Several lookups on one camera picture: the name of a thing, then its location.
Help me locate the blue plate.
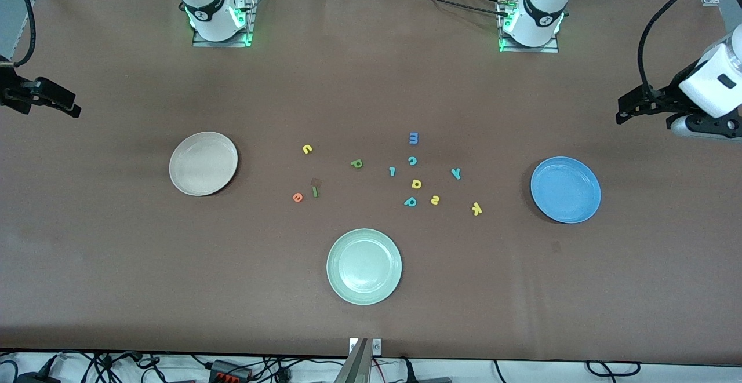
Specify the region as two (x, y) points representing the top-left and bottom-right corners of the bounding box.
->
(530, 156), (602, 224)

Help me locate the beige brown plate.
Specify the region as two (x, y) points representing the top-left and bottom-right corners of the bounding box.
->
(169, 132), (239, 197)

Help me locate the pale green plate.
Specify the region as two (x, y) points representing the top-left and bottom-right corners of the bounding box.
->
(326, 228), (403, 306)

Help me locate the black orange power box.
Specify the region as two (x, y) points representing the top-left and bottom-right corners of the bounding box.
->
(208, 360), (254, 383)

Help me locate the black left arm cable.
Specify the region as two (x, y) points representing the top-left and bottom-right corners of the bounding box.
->
(636, 0), (732, 97)

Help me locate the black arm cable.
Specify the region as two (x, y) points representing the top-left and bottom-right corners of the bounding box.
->
(0, 0), (37, 68)
(636, 0), (732, 97)

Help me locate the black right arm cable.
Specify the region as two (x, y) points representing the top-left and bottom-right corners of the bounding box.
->
(0, 0), (37, 68)

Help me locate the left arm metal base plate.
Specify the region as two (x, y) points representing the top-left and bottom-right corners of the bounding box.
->
(499, 0), (560, 54)

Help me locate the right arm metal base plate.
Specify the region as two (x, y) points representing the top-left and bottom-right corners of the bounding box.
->
(192, 0), (259, 48)

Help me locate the black looped floor cable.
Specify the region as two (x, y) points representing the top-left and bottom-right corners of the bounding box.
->
(584, 360), (642, 378)

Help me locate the white mounting bracket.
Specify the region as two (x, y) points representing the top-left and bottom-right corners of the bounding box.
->
(349, 338), (383, 355)

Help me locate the metal camera pole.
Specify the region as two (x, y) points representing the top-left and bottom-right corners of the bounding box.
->
(334, 338), (372, 383)

